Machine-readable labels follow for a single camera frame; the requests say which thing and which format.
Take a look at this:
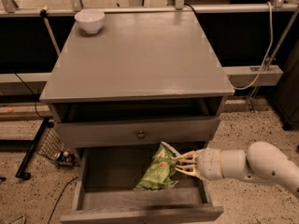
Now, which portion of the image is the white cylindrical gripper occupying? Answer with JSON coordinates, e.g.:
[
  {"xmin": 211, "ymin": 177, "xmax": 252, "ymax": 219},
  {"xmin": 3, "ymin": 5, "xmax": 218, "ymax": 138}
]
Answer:
[{"xmin": 175, "ymin": 148, "xmax": 248, "ymax": 181}]

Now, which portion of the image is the green jalapeno chip bag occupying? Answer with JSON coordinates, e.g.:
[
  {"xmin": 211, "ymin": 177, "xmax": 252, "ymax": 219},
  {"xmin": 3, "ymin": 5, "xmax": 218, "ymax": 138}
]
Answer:
[{"xmin": 135, "ymin": 142, "xmax": 179, "ymax": 190}]

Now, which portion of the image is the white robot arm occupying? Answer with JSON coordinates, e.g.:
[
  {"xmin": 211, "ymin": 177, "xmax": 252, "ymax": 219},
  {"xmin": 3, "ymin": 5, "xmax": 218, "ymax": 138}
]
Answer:
[{"xmin": 175, "ymin": 142, "xmax": 299, "ymax": 198}]

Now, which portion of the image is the closed grey top drawer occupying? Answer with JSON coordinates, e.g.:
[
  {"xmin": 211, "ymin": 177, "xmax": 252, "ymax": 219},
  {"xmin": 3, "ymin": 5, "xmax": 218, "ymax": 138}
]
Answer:
[{"xmin": 56, "ymin": 117, "xmax": 220, "ymax": 148}]

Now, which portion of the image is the round brass drawer knob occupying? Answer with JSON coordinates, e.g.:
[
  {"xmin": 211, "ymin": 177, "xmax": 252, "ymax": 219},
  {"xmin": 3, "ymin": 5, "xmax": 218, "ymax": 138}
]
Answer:
[{"xmin": 137, "ymin": 131, "xmax": 146, "ymax": 139}]

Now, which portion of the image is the open grey middle drawer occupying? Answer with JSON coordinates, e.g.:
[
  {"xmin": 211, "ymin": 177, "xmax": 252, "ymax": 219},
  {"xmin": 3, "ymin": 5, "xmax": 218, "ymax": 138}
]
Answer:
[{"xmin": 61, "ymin": 144, "xmax": 223, "ymax": 224}]

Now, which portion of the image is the grey wooden drawer cabinet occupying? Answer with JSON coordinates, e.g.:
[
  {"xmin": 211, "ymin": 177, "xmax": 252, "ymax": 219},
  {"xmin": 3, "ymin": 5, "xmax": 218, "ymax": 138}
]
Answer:
[{"xmin": 40, "ymin": 12, "xmax": 234, "ymax": 149}]

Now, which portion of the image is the black metal floor bar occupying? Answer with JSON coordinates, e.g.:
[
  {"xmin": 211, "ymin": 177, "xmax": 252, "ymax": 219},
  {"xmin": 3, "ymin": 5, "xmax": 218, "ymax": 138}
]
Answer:
[{"xmin": 15, "ymin": 118, "xmax": 50, "ymax": 180}]

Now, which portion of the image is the white ceramic bowl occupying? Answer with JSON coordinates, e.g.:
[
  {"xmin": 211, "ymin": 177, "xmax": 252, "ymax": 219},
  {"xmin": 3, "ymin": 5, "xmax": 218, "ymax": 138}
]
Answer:
[{"xmin": 75, "ymin": 9, "xmax": 105, "ymax": 34}]

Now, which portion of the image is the grey metal rail frame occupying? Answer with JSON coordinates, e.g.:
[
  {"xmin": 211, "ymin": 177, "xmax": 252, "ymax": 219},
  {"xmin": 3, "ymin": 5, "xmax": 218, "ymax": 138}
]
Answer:
[{"xmin": 0, "ymin": 0, "xmax": 299, "ymax": 89}]

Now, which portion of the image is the white hanging cable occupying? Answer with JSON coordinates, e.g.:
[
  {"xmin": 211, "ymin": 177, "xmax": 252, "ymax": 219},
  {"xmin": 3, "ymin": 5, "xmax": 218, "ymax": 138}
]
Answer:
[{"xmin": 233, "ymin": 1, "xmax": 274, "ymax": 91}]

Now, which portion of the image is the black floor cable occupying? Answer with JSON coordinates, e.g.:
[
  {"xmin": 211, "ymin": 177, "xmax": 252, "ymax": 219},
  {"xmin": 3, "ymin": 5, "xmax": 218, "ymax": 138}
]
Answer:
[{"xmin": 47, "ymin": 175, "xmax": 79, "ymax": 224}]

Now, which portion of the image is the wire mesh basket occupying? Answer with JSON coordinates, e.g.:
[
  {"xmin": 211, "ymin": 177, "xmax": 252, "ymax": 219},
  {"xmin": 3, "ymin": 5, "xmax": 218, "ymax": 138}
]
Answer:
[{"xmin": 37, "ymin": 128, "xmax": 78, "ymax": 167}]

